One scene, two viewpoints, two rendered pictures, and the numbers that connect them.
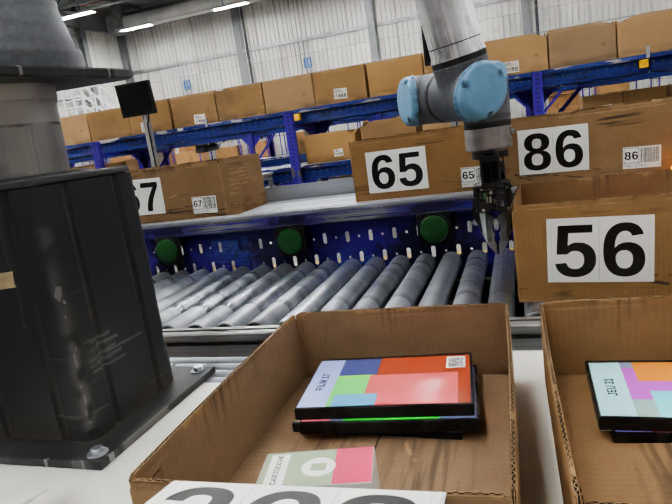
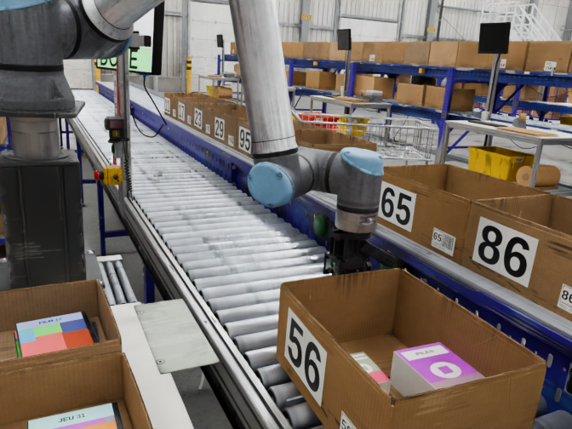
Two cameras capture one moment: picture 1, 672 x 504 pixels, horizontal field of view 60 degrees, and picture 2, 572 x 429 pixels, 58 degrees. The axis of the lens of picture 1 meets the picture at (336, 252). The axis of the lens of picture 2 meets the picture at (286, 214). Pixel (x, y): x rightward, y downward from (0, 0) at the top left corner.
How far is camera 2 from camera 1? 1.04 m
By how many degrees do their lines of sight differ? 43
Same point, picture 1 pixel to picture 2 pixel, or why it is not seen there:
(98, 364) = (21, 256)
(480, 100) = (260, 192)
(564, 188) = (424, 292)
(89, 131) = (456, 57)
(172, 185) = not seen: hidden behind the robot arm
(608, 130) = (555, 257)
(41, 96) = (31, 120)
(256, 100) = not seen: outside the picture
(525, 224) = (283, 301)
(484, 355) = not seen: hidden behind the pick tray
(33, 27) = (19, 90)
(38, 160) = (26, 151)
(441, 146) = (426, 201)
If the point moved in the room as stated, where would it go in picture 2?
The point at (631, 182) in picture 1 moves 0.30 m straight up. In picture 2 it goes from (466, 321) to (495, 161)
